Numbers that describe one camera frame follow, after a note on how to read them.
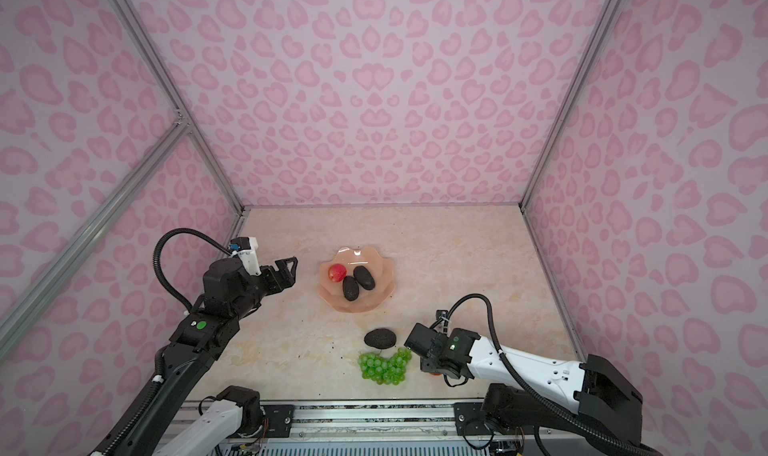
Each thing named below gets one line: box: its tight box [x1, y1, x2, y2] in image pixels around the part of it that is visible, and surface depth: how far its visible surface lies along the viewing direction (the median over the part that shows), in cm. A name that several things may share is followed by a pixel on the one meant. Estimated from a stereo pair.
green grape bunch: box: [358, 348, 413, 386], surface depth 79 cm
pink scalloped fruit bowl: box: [318, 246, 396, 313], surface depth 97 cm
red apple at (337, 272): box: [328, 263, 347, 283], surface depth 97 cm
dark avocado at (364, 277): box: [353, 265, 376, 290], surface depth 99 cm
